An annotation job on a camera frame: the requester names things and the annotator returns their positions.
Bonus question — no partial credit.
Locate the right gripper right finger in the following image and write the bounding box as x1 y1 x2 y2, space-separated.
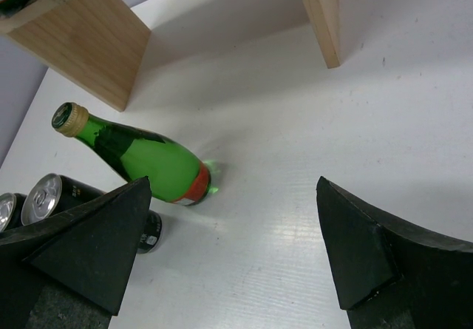
316 177 472 328

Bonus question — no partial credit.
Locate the black can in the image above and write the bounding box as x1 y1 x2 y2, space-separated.
0 192 27 233
21 173 162 254

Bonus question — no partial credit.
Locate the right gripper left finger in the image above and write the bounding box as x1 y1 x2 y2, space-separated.
1 177 151 328

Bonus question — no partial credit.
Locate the wooden two-tier shelf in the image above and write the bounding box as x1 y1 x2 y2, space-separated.
1 0 342 111

